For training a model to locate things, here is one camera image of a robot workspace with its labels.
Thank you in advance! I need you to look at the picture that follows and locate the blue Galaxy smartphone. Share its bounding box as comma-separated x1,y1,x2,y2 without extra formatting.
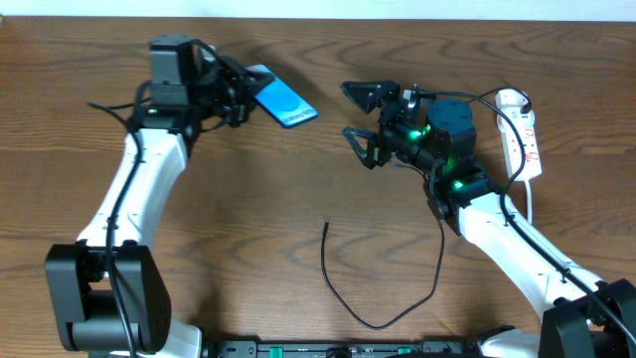
248,65,319,129

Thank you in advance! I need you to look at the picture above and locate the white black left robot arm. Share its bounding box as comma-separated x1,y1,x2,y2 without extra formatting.
45,35,274,357

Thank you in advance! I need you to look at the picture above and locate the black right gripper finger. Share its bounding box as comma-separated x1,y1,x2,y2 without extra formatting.
340,81,400,114
342,127,379,167

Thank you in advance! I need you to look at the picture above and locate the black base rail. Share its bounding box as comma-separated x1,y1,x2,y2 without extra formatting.
201,340,479,358

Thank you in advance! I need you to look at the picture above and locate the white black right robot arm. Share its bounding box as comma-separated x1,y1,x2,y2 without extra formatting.
341,81,635,357

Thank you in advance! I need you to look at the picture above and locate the white power strip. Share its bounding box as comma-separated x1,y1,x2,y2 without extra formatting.
495,89,542,182

